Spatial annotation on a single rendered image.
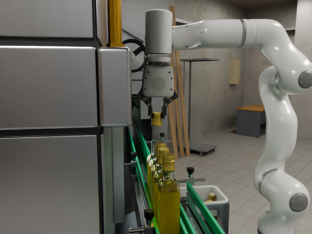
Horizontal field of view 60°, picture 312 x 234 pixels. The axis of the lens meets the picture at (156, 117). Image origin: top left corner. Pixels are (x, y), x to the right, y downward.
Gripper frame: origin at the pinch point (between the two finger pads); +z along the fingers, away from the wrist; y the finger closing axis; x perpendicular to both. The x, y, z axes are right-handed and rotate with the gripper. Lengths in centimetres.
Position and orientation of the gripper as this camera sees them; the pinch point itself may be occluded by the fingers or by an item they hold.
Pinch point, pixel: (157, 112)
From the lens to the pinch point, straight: 88.8
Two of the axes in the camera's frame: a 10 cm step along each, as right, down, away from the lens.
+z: -0.2, 9.9, 1.6
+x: -1.2, -1.6, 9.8
